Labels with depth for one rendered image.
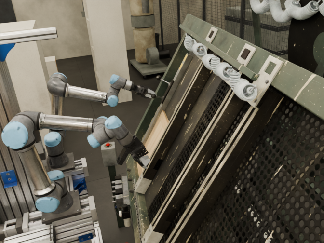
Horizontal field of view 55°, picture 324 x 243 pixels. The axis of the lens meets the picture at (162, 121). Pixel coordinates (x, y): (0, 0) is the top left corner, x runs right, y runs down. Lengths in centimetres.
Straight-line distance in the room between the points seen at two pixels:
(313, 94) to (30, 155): 128
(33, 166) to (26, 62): 268
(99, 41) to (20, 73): 191
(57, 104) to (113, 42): 357
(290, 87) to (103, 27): 484
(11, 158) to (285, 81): 155
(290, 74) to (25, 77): 359
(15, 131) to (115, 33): 437
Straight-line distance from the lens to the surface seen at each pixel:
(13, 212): 225
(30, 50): 420
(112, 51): 581
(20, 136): 158
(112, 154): 273
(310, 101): 101
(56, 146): 232
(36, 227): 205
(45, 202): 177
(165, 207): 167
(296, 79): 110
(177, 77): 231
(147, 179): 214
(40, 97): 435
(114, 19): 573
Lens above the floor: 228
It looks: 26 degrees down
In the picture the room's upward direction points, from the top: 4 degrees counter-clockwise
